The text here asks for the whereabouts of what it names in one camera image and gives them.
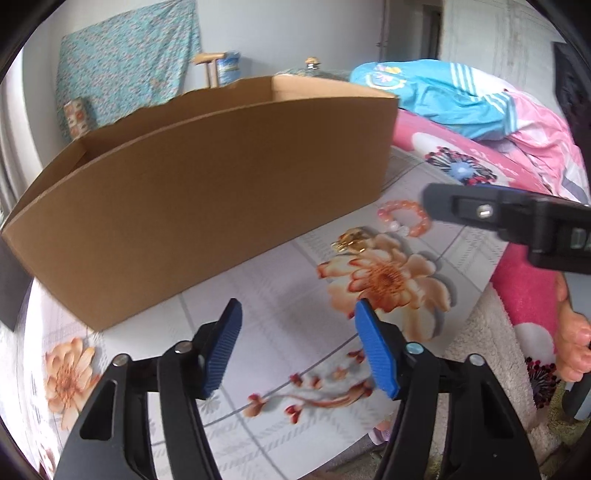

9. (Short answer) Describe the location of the gold jewelry piece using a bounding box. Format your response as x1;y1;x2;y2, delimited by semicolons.
331;227;374;255

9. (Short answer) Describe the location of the right hand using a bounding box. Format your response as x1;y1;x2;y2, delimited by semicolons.
555;273;591;383

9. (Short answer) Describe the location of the pink floral blanket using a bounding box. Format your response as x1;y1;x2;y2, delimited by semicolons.
393;110;590;408

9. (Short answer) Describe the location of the white fluffy towel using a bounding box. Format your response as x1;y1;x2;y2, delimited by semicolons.
444;285;560;463

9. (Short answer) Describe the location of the blue clothing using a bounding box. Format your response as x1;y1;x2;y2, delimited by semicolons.
349;59;518;140

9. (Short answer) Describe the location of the floral white mat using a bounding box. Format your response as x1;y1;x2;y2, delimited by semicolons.
0;147;555;480

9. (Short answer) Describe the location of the brown cardboard box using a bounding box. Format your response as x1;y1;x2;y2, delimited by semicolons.
2;75;398;331

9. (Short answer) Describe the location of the patterned small box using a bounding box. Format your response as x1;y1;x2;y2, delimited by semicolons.
63;97;92;140

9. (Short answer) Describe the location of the teal floral hanging cloth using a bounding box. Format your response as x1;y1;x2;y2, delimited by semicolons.
55;1;201;140

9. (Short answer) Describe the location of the wooden chair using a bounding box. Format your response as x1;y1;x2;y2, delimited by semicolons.
193;52;226;88

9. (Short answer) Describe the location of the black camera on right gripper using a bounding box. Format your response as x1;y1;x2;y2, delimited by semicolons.
553;42;590;161

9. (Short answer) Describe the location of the orange bead bracelet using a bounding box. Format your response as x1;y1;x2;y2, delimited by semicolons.
376;199;433;239

